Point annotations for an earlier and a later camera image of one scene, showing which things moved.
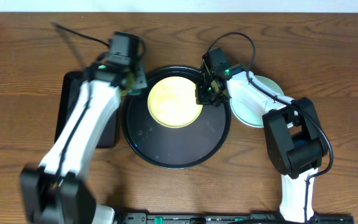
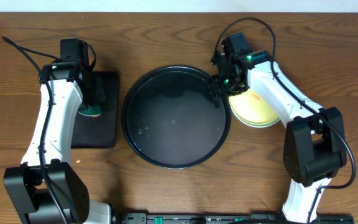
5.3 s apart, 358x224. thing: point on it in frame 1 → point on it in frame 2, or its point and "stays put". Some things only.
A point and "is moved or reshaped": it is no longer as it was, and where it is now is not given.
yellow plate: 172,102 → 250,109
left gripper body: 134,83 → 95,94
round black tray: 188,147 stays put
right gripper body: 205,95 → 222,86
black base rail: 227,218 stays put
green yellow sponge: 134,91 is moved or reshaped
